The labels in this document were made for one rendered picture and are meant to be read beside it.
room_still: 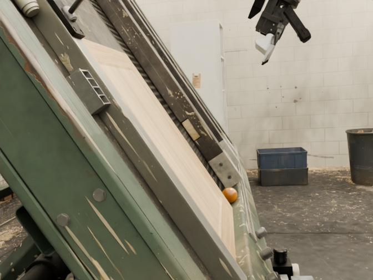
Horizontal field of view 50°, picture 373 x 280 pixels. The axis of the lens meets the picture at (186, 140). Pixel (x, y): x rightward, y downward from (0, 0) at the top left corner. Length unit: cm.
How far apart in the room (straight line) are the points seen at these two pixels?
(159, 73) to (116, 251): 106
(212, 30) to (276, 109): 188
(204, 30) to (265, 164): 180
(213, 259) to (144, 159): 21
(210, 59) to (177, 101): 335
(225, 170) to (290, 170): 378
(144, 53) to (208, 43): 336
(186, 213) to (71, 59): 33
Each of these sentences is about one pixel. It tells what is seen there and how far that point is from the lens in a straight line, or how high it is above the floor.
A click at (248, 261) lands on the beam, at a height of 90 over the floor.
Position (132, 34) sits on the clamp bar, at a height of 146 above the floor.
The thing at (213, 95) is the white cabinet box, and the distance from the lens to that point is 478.
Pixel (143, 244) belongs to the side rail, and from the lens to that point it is 47.
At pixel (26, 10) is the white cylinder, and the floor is 139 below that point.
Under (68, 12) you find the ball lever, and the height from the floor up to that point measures 140.
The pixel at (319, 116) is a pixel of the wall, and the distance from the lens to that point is 624.
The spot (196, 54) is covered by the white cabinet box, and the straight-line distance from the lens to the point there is 482.
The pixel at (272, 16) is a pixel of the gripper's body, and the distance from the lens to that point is 126.
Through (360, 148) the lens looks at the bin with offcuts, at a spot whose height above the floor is 45.
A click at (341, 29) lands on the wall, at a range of 631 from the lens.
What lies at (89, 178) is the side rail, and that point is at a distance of 46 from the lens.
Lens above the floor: 125
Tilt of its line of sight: 7 degrees down
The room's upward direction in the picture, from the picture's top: 3 degrees counter-clockwise
